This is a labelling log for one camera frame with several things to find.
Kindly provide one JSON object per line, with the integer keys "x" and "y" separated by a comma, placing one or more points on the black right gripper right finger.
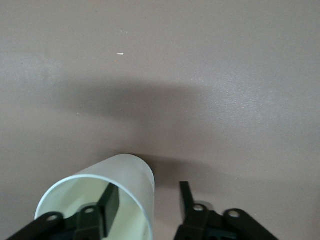
{"x": 187, "y": 200}

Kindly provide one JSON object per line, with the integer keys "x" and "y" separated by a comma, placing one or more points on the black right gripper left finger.
{"x": 111, "y": 200}

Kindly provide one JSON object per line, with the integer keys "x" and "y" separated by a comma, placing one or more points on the white plastic cup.
{"x": 135, "y": 175}

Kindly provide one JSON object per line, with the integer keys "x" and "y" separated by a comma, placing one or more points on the brown table mat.
{"x": 160, "y": 75}

